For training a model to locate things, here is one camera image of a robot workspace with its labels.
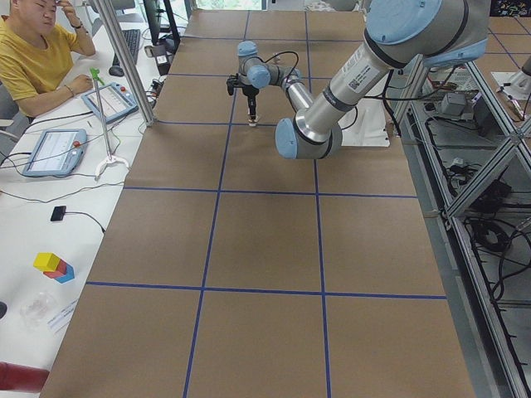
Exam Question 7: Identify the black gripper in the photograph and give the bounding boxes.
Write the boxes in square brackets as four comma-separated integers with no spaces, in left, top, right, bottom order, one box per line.
[242,85,259,118]

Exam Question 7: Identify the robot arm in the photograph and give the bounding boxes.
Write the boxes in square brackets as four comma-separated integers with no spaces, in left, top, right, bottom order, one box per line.
[227,41,314,126]
[275,0,490,159]

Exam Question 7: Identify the black keyboard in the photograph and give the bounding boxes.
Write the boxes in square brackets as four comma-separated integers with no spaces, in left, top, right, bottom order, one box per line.
[121,29,142,64]

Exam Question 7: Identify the far teach pendant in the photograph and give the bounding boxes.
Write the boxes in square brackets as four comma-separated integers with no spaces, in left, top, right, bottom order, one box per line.
[81,83,138,124]

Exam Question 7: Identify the teach pendant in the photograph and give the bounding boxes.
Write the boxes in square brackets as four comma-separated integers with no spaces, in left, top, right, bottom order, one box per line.
[81,83,138,124]
[22,129,87,177]

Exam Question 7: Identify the white stand with green clip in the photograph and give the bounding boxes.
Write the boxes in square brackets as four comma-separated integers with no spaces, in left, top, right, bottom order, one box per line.
[90,68,129,181]

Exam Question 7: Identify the near teach pendant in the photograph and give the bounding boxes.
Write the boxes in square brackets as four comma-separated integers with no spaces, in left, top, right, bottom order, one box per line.
[22,129,87,177]

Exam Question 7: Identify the person in yellow shirt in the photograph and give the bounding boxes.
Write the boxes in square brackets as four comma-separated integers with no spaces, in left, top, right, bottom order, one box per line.
[1,1,95,118]

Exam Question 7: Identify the small black box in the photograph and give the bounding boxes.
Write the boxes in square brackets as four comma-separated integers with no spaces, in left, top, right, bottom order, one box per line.
[50,206,66,222]

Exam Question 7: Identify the stacked coloured blocks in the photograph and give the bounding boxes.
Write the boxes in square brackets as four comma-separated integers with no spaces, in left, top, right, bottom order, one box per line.
[33,252,75,284]

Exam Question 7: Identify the clear plastic bag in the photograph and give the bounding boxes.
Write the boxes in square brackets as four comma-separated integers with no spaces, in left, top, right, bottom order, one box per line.
[20,291,57,329]

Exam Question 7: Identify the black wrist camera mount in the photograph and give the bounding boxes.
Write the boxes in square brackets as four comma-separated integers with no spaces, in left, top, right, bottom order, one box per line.
[226,74,244,96]

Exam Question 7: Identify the black camera cable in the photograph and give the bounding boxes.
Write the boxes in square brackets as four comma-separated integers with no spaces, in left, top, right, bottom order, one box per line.
[263,50,300,71]

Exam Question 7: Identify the aluminium profile post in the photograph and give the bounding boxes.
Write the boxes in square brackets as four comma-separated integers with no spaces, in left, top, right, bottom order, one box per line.
[94,0,154,127]

